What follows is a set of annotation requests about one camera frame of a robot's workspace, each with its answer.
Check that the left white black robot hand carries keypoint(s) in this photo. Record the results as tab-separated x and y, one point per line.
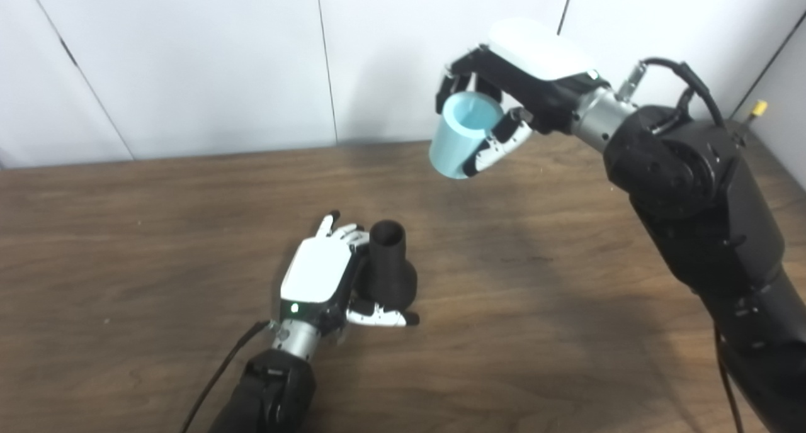
318	269

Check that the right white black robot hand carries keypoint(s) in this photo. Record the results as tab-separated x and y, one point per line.
541	61

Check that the black funnel-shaped nozzle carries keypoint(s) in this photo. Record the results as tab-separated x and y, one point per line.
390	275

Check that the light blue cup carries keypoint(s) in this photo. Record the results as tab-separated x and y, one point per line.
456	143

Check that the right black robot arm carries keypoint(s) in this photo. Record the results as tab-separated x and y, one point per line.
692	187

